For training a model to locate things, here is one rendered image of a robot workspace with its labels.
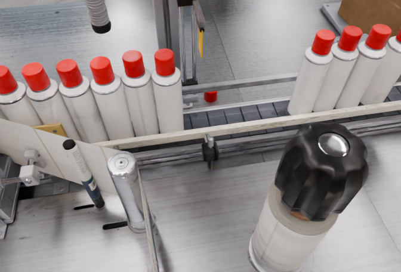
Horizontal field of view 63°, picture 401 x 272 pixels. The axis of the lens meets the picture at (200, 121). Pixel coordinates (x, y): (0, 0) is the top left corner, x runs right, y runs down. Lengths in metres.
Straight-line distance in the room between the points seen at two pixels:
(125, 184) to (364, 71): 0.49
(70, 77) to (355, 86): 0.54
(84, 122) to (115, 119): 0.06
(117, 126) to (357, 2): 0.77
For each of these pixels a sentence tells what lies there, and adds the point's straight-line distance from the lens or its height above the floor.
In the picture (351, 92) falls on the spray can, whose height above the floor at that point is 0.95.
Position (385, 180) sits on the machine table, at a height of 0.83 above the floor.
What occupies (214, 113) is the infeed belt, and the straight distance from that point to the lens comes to 0.73.
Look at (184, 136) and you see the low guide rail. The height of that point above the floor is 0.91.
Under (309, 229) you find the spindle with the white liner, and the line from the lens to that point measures 0.41.
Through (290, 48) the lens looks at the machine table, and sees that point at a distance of 1.02.
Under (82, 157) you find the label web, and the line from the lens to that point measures 0.51.
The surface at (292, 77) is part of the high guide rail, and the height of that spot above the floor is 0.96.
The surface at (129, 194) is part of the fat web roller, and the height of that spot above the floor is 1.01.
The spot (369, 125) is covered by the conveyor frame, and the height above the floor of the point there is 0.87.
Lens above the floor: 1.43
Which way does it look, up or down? 50 degrees down
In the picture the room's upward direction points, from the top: straight up
